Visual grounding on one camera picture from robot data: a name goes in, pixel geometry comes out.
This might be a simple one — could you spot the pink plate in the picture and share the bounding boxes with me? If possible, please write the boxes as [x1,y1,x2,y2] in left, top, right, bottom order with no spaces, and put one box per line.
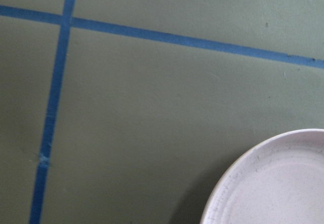
[200,129,323,223]

